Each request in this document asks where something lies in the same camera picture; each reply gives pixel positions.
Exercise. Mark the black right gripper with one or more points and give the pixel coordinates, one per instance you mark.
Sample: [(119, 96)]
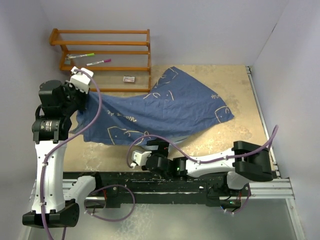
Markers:
[(163, 147)]

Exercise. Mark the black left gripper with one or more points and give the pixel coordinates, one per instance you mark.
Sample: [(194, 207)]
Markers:
[(67, 88)]

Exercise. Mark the blue pillowcase with yellow drawings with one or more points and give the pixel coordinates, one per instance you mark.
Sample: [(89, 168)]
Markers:
[(177, 106)]

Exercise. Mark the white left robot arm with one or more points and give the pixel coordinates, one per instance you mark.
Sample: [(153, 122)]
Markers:
[(52, 207)]

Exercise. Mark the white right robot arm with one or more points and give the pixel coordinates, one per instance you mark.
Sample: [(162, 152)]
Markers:
[(243, 163)]

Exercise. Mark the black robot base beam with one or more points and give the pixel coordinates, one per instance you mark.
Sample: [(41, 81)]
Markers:
[(117, 188)]

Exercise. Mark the green capped marker pen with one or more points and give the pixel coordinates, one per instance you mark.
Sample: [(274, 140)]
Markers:
[(69, 56)]

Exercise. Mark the pink capped marker pen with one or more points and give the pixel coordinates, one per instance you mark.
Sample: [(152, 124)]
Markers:
[(99, 62)]

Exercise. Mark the orange wooden shelf rack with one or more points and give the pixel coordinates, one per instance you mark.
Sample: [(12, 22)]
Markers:
[(67, 61)]

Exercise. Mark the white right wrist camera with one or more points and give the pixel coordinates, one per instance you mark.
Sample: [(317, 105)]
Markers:
[(139, 158)]

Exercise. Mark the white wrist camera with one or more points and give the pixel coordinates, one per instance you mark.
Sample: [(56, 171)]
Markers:
[(80, 79), (139, 158)]

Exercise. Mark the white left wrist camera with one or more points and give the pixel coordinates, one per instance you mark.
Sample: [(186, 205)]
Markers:
[(80, 79)]

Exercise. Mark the aluminium table edge rail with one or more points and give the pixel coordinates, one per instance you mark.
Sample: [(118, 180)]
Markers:
[(279, 188)]

